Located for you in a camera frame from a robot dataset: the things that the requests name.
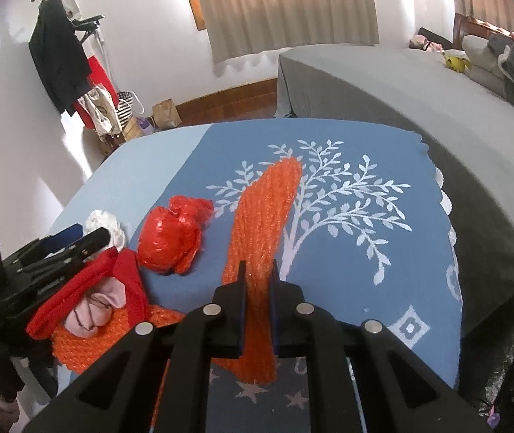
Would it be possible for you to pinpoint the blue tree print tablecloth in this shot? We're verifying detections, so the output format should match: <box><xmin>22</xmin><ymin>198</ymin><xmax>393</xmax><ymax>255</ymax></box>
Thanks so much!
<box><xmin>51</xmin><ymin>119</ymin><xmax>465</xmax><ymax>433</ymax></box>

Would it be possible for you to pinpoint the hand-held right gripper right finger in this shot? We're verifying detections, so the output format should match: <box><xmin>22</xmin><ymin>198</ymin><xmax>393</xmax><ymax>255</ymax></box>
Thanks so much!
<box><xmin>269</xmin><ymin>259</ymin><xmax>505</xmax><ymax>433</ymax></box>

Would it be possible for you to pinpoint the white tissue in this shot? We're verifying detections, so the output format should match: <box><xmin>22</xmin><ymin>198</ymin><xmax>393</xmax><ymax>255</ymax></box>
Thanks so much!
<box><xmin>85</xmin><ymin>209</ymin><xmax>127</xmax><ymax>250</ymax></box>

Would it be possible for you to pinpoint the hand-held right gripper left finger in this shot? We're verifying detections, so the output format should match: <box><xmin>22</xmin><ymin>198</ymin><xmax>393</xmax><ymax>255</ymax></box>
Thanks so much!
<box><xmin>22</xmin><ymin>261</ymin><xmax>247</xmax><ymax>433</ymax></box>

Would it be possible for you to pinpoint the beige tote bag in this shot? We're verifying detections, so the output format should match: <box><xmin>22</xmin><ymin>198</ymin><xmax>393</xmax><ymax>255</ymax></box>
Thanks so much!
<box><xmin>81</xmin><ymin>86</ymin><xmax>123</xmax><ymax>136</ymax></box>

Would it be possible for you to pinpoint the red garment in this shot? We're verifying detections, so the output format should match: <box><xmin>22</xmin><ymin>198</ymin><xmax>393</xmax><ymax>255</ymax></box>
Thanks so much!
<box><xmin>74</xmin><ymin>56</ymin><xmax>120</xmax><ymax>130</ymax></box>

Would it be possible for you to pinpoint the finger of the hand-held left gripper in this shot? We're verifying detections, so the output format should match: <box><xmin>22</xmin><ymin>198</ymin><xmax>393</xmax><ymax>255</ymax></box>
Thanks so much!
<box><xmin>41</xmin><ymin>223</ymin><xmax>84</xmax><ymax>254</ymax></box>
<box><xmin>69</xmin><ymin>227</ymin><xmax>113</xmax><ymax>263</ymax></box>

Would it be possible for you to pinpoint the orange foam mesh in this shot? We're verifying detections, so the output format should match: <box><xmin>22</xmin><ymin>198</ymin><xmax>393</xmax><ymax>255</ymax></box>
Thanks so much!
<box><xmin>51</xmin><ymin>156</ymin><xmax>304</xmax><ymax>387</ymax></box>

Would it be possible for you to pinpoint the striped bag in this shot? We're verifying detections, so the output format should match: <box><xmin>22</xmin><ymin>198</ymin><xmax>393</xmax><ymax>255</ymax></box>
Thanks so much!
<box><xmin>115</xmin><ymin>91</ymin><xmax>145</xmax><ymax>134</ymax></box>

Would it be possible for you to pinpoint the grey pillow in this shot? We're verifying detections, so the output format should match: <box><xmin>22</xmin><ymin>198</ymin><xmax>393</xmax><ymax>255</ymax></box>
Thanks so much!
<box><xmin>468</xmin><ymin>65</ymin><xmax>514</xmax><ymax>128</ymax></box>
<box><xmin>461</xmin><ymin>34</ymin><xmax>514</xmax><ymax>74</ymax></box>

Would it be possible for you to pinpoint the black cushion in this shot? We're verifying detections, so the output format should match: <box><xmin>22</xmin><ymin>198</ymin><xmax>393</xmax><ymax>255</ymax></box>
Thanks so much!
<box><xmin>418</xmin><ymin>26</ymin><xmax>454</xmax><ymax>44</ymax></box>

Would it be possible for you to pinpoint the black steamer hanger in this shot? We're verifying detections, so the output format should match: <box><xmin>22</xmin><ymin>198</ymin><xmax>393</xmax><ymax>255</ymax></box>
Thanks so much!
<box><xmin>69</xmin><ymin>14</ymin><xmax>114</xmax><ymax>92</ymax></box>

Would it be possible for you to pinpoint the pink plush toy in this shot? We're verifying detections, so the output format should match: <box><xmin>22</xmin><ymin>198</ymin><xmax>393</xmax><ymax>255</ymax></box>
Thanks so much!
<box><xmin>409</xmin><ymin>33</ymin><xmax>447</xmax><ymax>53</ymax></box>

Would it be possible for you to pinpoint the brown paper bag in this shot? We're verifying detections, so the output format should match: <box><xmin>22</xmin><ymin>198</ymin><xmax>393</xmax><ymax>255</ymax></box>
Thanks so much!
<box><xmin>151</xmin><ymin>99</ymin><xmax>182</xmax><ymax>130</ymax></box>

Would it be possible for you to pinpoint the wooden headboard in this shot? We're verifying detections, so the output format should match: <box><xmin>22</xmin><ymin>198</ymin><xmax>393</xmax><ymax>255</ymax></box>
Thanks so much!
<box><xmin>452</xmin><ymin>12</ymin><xmax>514</xmax><ymax>62</ymax></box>

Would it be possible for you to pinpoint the red plastic bag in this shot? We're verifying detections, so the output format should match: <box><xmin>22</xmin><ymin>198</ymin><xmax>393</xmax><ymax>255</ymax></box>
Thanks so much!
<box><xmin>138</xmin><ymin>195</ymin><xmax>215</xmax><ymax>276</ymax></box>

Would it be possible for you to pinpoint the pink cloth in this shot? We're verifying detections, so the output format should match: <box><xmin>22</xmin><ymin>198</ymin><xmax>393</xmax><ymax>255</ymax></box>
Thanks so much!
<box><xmin>63</xmin><ymin>279</ymin><xmax>127</xmax><ymax>339</ymax></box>

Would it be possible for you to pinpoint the black jacket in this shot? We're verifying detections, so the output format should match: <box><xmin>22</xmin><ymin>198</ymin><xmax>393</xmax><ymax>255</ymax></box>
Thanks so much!
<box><xmin>28</xmin><ymin>0</ymin><xmax>93</xmax><ymax>115</ymax></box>

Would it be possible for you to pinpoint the purple white bag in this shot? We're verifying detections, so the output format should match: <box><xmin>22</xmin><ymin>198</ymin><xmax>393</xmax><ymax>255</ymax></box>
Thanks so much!
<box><xmin>123</xmin><ymin>116</ymin><xmax>157</xmax><ymax>143</ymax></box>

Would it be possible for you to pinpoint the red cloth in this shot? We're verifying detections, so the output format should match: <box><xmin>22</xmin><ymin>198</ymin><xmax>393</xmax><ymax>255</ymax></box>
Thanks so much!
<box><xmin>25</xmin><ymin>248</ymin><xmax>150</xmax><ymax>342</ymax></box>

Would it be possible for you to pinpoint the yellow plush toy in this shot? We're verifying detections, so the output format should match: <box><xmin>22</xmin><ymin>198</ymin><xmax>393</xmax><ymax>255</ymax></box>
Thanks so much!
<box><xmin>442</xmin><ymin>49</ymin><xmax>473</xmax><ymax>74</ymax></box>

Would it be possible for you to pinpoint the wide beige curtain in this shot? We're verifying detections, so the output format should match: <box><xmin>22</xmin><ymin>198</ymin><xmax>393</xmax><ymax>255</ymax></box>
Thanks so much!
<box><xmin>189</xmin><ymin>0</ymin><xmax>381</xmax><ymax>65</ymax></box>

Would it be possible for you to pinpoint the grey bed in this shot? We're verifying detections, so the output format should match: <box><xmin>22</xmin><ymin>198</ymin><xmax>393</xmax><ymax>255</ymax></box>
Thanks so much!
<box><xmin>276</xmin><ymin>44</ymin><xmax>514</xmax><ymax>340</ymax></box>

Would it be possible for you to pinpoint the black-lined trash bin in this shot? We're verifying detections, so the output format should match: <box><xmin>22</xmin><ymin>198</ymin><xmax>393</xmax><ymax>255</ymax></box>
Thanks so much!
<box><xmin>457</xmin><ymin>275</ymin><xmax>514</xmax><ymax>433</ymax></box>

